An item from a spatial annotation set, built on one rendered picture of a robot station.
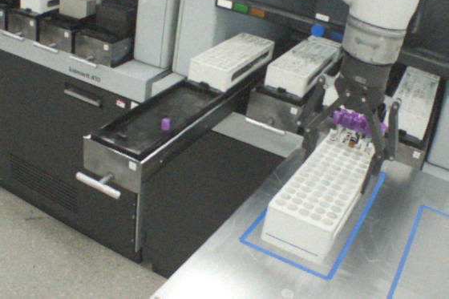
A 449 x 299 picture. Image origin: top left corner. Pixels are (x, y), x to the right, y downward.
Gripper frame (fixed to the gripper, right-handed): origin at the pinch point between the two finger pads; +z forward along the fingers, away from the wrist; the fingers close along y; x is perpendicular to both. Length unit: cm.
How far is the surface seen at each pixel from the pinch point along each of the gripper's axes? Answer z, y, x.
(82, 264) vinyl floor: 87, -78, 22
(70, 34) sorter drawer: 7, -88, 28
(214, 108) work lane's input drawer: 6.7, -32.4, 16.0
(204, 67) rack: 1.4, -40.0, 22.7
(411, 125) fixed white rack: 3.1, 7.7, 35.7
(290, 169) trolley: 5.3, -8.7, 2.5
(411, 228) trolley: 5.3, 15.5, -0.4
